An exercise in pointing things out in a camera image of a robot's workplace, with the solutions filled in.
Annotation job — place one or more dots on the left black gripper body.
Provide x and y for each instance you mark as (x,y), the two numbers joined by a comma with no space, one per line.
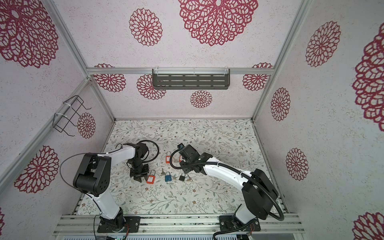
(140,171)

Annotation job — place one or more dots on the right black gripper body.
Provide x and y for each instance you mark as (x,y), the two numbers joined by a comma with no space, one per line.
(186,166)

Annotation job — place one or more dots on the black small padlock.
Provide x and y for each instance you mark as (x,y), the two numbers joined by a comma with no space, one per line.
(184,177)

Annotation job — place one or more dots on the blue padlock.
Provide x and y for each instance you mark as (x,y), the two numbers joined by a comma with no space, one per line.
(168,177)

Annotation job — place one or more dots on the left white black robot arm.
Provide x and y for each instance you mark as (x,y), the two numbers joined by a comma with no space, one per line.
(94,172)

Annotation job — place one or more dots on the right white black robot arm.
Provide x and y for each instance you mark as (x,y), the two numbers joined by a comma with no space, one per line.
(259,194)

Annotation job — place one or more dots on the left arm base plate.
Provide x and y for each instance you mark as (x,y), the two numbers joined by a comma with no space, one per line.
(127,224)

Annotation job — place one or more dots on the aluminium front rail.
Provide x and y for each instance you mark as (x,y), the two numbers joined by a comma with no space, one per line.
(208,224)

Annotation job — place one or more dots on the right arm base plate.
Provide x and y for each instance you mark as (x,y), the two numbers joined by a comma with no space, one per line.
(229,224)

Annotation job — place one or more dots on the grey slotted wall shelf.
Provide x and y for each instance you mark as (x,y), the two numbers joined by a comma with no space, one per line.
(191,80)

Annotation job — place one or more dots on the black wire wall basket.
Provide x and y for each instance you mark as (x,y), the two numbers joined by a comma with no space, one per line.
(73,105)

